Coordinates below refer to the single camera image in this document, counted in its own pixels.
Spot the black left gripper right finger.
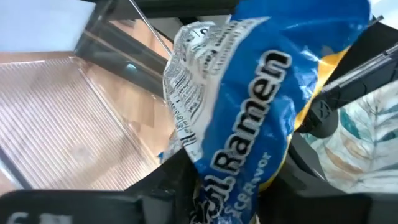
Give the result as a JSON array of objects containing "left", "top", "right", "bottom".
[{"left": 257, "top": 133, "right": 398, "bottom": 224}]

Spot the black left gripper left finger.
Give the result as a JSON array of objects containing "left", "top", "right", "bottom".
[{"left": 0, "top": 151, "right": 200, "bottom": 224}]

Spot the blue Maruchan ramen packet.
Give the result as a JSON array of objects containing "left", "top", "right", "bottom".
[{"left": 158, "top": 0, "right": 373, "bottom": 224}]

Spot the leaf-patterned cloth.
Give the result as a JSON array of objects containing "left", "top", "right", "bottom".
[{"left": 303, "top": 79, "right": 398, "bottom": 194}]

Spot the clear plastic bin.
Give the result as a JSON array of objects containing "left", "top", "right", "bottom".
[{"left": 0, "top": 0, "right": 184, "bottom": 191}]

